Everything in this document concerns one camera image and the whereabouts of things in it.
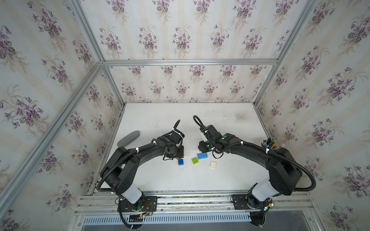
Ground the light blue lego brick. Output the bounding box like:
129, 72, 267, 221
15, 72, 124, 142
197, 153, 208, 160

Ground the green lego brick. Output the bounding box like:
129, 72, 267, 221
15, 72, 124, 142
191, 157, 199, 165

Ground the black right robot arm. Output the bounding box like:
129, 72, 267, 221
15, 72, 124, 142
193, 115, 317, 208

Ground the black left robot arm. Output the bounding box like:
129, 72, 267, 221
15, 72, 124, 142
96, 120, 185, 208

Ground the grey fabric pencil case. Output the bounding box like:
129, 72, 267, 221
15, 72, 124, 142
117, 131, 140, 148

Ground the pink pen holder cup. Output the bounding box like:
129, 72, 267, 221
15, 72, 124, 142
261, 138, 285, 150

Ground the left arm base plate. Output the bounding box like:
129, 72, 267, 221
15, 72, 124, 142
118, 196, 158, 215

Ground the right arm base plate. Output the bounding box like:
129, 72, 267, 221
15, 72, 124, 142
230, 194, 272, 211

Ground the white vented cable duct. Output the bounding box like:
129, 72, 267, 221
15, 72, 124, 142
83, 212, 251, 226

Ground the aluminium mounting rail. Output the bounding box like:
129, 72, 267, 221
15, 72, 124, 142
73, 190, 314, 216

